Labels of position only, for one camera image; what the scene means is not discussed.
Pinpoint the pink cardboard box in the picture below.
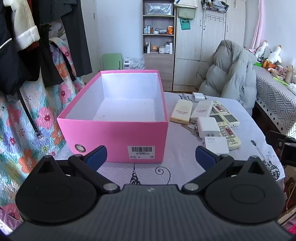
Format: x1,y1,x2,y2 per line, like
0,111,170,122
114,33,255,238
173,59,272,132
57,70,168,163

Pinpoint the grey puffer jacket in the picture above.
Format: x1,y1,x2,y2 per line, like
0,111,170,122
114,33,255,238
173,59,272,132
198,40,257,116

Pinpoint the cream coat with fleece cuff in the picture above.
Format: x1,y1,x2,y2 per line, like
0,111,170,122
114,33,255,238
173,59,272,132
2,0,41,51

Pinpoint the white plush goose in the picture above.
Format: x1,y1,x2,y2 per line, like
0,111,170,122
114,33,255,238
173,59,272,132
255,40,270,61
266,45,283,67

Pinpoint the pink curtain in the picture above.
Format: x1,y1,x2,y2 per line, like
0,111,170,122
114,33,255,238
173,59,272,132
252,0,274,49

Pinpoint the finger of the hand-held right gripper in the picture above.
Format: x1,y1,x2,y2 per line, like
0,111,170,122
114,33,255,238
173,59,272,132
268,130,287,151

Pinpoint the bunch of keys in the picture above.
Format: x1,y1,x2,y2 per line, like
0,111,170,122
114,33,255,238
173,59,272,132
181,123,199,138

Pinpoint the black hanging jacket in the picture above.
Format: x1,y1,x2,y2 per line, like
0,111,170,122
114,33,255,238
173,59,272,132
0,0,33,95

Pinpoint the white power bank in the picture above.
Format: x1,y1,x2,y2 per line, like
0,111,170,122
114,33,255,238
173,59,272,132
190,100,213,121

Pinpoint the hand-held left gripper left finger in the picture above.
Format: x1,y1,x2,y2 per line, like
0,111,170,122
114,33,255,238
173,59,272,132
35,146,121,194

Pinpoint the wire door rack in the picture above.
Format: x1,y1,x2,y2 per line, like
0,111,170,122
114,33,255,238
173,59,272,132
201,0,229,24

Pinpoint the large white charger adapter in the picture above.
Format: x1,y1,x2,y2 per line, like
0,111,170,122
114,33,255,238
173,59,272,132
197,116,221,139

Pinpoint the floral quilt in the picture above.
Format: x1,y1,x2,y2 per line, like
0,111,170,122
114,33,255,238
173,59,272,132
0,37,86,233

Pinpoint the beige hanging pouch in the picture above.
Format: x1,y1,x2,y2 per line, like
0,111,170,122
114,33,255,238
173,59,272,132
176,4,197,19

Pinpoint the black white geometric tablecloth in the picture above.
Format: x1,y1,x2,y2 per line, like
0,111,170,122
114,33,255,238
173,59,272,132
253,65,296,139

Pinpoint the light wooden wardrobe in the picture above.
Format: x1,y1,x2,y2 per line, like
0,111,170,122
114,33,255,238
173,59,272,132
173,0,248,92

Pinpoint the black belt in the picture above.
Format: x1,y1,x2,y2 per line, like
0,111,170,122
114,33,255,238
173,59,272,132
18,89,43,140

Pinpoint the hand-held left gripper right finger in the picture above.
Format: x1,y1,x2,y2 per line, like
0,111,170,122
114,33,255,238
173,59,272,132
181,146,266,194

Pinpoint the white square charger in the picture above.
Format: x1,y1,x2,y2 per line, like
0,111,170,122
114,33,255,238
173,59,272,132
204,136,229,155

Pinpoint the dark grey hanging garment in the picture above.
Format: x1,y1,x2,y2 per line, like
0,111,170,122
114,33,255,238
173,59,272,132
38,0,93,78

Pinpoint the cream remote control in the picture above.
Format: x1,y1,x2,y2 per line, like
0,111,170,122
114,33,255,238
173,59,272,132
209,113,241,149
211,101,239,127

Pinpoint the cream power bank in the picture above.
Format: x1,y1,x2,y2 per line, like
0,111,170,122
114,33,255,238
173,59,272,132
170,99,193,124

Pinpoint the green folding board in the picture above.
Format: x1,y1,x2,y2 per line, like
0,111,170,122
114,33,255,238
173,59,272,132
102,53,123,71

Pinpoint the clear storage bin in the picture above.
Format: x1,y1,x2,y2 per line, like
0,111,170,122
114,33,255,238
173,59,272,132
145,3,173,15

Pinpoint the wooden shelf unit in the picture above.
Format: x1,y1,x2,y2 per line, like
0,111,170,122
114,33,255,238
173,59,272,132
142,0,176,92

